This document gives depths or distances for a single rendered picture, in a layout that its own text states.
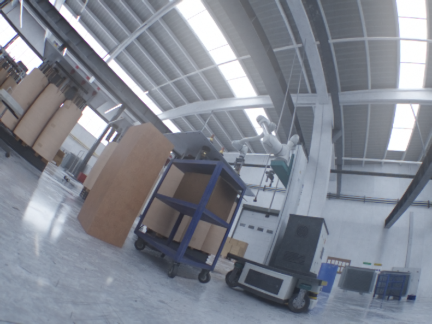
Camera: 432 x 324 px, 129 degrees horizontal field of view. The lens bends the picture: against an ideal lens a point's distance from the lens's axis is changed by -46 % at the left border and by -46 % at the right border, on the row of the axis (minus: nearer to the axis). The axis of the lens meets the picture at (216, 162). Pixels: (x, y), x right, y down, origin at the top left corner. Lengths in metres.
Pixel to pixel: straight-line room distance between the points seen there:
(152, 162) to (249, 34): 4.16
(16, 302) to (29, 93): 3.05
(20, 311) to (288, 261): 1.69
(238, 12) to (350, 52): 7.25
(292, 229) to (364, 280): 8.49
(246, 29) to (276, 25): 5.59
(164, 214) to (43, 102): 2.43
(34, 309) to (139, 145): 1.22
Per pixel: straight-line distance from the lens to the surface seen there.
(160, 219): 2.11
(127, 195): 1.41
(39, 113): 3.23
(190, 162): 1.64
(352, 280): 9.82
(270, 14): 10.34
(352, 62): 11.21
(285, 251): 1.77
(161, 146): 1.52
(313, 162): 8.25
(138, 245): 1.76
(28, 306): 0.50
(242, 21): 4.93
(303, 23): 8.47
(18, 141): 3.36
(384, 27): 10.93
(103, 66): 10.59
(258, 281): 1.73
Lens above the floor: 0.31
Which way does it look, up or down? 24 degrees up
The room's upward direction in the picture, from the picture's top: 25 degrees clockwise
